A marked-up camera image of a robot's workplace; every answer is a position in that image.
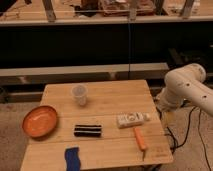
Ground wooden table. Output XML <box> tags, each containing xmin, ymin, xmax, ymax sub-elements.
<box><xmin>21</xmin><ymin>80</ymin><xmax>173</xmax><ymax>171</ymax></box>

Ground orange handled screwdriver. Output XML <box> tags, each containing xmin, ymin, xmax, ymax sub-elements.
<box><xmin>133</xmin><ymin>127</ymin><xmax>147</xmax><ymax>159</ymax></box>

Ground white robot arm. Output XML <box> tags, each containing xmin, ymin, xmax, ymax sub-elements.
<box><xmin>157</xmin><ymin>63</ymin><xmax>213</xmax><ymax>117</ymax></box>

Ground black floor cables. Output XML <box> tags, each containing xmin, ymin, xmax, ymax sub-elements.
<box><xmin>153</xmin><ymin>96</ymin><xmax>213</xmax><ymax>171</ymax></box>

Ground orange ceramic bowl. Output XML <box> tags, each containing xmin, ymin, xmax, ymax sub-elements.
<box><xmin>22</xmin><ymin>106</ymin><xmax>58</xmax><ymax>138</ymax></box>

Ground translucent plastic cup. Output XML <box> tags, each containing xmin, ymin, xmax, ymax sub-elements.
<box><xmin>72</xmin><ymin>84</ymin><xmax>87</xmax><ymax>106</ymax></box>

